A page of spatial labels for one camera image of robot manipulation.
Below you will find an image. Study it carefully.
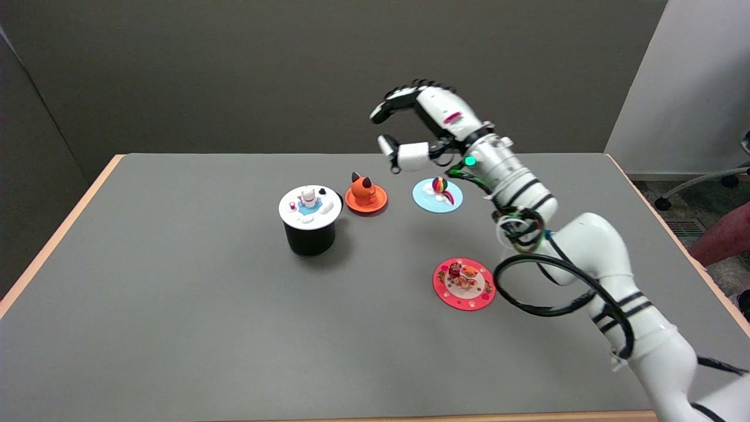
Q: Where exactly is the multicolour wire bundle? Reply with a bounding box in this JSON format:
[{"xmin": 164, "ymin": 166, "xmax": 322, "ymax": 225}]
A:
[{"xmin": 494, "ymin": 207, "xmax": 550, "ymax": 254}]

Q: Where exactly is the thick black cable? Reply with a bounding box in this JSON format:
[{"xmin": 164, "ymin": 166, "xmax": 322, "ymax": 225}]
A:
[{"xmin": 493, "ymin": 253, "xmax": 749, "ymax": 377}]

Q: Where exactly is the office chair base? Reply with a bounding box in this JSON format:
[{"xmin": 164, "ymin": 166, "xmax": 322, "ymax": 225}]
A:
[{"xmin": 654, "ymin": 132, "xmax": 750, "ymax": 212}]

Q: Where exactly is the light blue lid with balloon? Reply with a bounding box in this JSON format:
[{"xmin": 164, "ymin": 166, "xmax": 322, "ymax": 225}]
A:
[{"xmin": 412, "ymin": 176, "xmax": 463, "ymax": 213}]

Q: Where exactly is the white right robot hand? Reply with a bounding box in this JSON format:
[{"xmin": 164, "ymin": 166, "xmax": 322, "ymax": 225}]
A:
[{"xmin": 369, "ymin": 79, "xmax": 494, "ymax": 175}]

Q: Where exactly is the black cup teal inside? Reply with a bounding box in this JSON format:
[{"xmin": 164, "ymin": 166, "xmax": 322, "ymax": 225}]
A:
[{"xmin": 284, "ymin": 192, "xmax": 345, "ymax": 257}]

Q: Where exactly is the floor vent grille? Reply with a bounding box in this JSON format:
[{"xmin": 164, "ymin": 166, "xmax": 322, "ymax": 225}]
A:
[{"xmin": 666, "ymin": 219, "xmax": 707, "ymax": 239}]

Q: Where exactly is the person's leg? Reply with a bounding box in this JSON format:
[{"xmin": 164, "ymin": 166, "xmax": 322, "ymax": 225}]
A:
[{"xmin": 690, "ymin": 202, "xmax": 750, "ymax": 267}]

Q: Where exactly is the red lid with figures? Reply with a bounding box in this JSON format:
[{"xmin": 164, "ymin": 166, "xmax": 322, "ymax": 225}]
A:
[{"xmin": 432, "ymin": 258, "xmax": 497, "ymax": 312}]

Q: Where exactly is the white lid with cat figure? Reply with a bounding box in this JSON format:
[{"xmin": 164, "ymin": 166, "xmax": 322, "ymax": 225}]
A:
[{"xmin": 278, "ymin": 185, "xmax": 343, "ymax": 227}]

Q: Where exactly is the orange lid with cat figure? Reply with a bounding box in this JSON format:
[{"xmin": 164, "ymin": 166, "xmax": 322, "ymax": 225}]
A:
[{"xmin": 345, "ymin": 172, "xmax": 388, "ymax": 215}]

